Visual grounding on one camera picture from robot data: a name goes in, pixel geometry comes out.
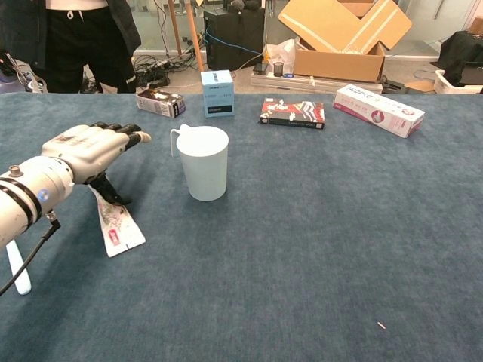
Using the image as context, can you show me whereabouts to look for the open brown cardboard box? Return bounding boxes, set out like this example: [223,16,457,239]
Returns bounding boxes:
[278,0,413,84]

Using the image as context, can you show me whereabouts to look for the red black flat box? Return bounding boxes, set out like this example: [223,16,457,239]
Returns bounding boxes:
[259,98,326,130]

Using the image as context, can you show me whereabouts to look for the light blue upright box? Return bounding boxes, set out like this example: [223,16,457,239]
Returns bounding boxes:
[200,69,235,119]

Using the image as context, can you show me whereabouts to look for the white plastic cup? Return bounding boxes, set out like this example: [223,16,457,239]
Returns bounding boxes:
[169,124,230,202]

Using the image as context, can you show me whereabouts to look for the person in black clothes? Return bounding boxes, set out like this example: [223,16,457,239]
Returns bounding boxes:
[0,0,142,94]

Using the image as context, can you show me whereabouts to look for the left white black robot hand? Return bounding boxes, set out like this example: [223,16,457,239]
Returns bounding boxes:
[40,121,152,207]

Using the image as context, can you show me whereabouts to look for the long white pink toothpaste box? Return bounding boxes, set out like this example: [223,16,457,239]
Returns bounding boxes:
[332,84,426,139]

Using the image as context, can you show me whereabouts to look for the wooden easel leg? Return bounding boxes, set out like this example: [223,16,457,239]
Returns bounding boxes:
[184,0,205,72]
[168,0,183,56]

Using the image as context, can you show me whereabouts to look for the blue felt table mat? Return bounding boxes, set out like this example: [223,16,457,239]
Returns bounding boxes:
[0,92,483,362]

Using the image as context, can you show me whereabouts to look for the tangle of black floor cables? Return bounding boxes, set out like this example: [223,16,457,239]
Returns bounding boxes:
[134,54,201,90]

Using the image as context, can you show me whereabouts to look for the blue network cable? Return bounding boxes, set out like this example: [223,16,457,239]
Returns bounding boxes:
[205,28,265,57]

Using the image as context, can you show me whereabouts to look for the small dark purple carton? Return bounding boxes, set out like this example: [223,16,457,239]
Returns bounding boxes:
[135,88,186,119]

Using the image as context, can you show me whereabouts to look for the white printed toothpaste tube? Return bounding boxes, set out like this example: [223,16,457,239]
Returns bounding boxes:
[91,187,146,259]

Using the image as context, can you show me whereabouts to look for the white plastic bag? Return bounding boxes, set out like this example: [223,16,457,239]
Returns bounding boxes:
[263,38,297,75]

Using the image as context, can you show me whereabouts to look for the white plastic bin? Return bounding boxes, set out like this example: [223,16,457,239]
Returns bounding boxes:
[433,69,483,94]

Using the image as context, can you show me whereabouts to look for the light blue toothbrush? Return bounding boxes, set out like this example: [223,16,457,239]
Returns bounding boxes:
[6,240,32,296]

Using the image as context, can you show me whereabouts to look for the stacked aluminium profiles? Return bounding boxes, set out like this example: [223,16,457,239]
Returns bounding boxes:
[251,71,384,94]

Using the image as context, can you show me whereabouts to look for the black computer tower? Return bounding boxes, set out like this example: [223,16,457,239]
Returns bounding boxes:
[203,7,266,72]

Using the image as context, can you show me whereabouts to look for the black cloth cover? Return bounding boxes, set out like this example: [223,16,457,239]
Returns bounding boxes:
[439,30,483,87]

